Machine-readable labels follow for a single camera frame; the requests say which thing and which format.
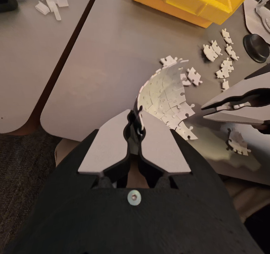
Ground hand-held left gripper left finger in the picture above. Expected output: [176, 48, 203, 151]
[78, 109, 134, 188]

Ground partly built puzzle ball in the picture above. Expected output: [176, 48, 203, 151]
[134, 58, 199, 140]

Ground person's beige trousers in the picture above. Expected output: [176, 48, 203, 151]
[54, 138, 270, 224]

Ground black round ball stand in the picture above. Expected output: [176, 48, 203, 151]
[243, 34, 270, 63]

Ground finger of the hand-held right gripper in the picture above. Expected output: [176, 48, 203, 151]
[202, 104, 270, 126]
[201, 71, 270, 111]

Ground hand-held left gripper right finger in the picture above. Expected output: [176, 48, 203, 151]
[138, 111, 192, 188]

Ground yellow plastic bin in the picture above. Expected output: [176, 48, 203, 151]
[132, 0, 259, 28]

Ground puzzle pieces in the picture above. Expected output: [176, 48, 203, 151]
[160, 28, 252, 156]

